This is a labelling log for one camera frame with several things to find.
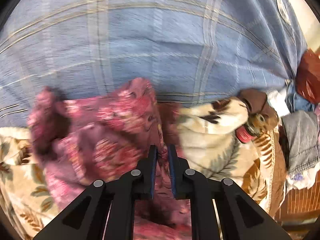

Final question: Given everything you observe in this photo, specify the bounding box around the pink floral garment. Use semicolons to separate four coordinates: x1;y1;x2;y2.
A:
28;78;191;239

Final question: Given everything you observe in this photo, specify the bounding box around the cream leaf pattern blanket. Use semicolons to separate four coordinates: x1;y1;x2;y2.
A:
1;104;286;239

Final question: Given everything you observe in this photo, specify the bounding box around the grey denim garment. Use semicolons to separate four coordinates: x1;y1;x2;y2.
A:
281;110;319;176

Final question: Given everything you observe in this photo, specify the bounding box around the red round container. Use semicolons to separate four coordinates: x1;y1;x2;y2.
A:
235;114;266;144

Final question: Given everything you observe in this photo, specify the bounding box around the blue plaid pillow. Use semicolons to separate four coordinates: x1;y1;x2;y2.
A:
1;0;307;127

